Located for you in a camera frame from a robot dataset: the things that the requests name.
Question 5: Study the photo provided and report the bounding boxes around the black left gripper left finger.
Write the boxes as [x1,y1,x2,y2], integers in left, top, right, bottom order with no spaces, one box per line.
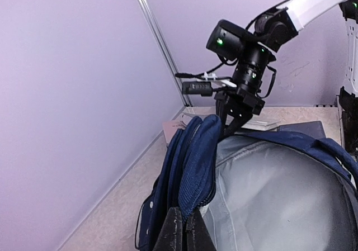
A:
[153,207,187,251]

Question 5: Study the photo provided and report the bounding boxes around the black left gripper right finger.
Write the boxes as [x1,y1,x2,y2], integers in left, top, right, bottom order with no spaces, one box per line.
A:
[186,209,216,251]

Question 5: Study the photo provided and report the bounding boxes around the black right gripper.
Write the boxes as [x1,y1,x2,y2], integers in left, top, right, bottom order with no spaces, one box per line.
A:
[214,90,265,138]

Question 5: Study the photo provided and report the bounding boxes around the navy blue student backpack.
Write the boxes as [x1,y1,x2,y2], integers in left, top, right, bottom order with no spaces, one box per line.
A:
[135,115,357,250]

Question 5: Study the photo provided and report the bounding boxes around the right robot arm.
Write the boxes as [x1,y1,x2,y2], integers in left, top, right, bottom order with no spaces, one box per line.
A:
[206,0,357,137]

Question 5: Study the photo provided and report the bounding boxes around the white book with photo cover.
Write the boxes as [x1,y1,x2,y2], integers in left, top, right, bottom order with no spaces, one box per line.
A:
[182,107,281,131]

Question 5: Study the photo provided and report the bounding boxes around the pink booklet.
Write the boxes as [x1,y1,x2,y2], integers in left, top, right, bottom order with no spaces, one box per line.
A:
[162,114,190,146]

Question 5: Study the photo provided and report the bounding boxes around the dark blue notebook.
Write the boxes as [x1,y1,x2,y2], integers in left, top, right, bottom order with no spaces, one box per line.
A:
[277,121,326,139]

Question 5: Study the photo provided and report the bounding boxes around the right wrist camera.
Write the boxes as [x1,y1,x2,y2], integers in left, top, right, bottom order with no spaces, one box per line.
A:
[181,82,213,97]

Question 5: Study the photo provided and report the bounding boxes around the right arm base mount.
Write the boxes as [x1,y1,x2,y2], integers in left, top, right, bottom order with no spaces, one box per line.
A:
[338,87,357,156]

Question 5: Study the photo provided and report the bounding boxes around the aluminium corner post right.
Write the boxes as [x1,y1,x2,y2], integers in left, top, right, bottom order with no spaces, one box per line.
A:
[137,0,193,107]

